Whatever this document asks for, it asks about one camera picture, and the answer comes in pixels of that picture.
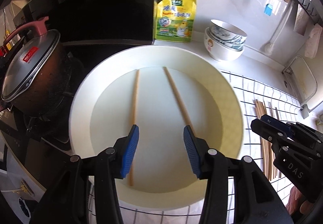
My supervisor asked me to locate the dark pot with lid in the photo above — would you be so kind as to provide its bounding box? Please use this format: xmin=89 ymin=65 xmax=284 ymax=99
xmin=1 ymin=17 xmax=72 ymax=117

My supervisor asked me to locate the yellow green seasoning pouch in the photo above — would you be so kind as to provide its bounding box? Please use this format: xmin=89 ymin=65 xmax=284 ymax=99
xmin=155 ymin=0 xmax=197 ymax=43

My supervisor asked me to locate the patterned ceramic bowl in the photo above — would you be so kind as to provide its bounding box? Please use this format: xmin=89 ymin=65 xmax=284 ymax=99
xmin=205 ymin=27 xmax=244 ymax=50
xmin=210 ymin=19 xmax=247 ymax=43

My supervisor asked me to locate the large white bowl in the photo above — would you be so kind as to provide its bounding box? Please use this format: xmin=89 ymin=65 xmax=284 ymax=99
xmin=204 ymin=27 xmax=244 ymax=61

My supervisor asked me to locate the wooden chopstick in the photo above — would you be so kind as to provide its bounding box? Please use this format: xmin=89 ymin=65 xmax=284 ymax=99
xmin=254 ymin=100 xmax=273 ymax=181
xmin=163 ymin=67 xmax=195 ymax=133
xmin=259 ymin=99 xmax=274 ymax=181
xmin=128 ymin=70 xmax=140 ymax=186

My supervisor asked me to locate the white round basin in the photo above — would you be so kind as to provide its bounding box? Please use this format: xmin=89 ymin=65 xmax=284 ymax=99
xmin=69 ymin=45 xmax=244 ymax=210

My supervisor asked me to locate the white checked cloth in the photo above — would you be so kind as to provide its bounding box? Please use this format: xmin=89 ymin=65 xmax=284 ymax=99
xmin=88 ymin=68 xmax=307 ymax=224

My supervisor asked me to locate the white wall pipe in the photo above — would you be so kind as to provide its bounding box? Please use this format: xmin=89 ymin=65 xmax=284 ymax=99
xmin=264 ymin=0 xmax=295 ymax=56

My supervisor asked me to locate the blue tape piece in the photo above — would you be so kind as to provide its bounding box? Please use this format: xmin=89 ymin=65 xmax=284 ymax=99
xmin=264 ymin=3 xmax=273 ymax=16

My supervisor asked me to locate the person's right hand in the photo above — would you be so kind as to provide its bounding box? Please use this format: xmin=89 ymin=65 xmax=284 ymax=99
xmin=285 ymin=186 xmax=322 ymax=216

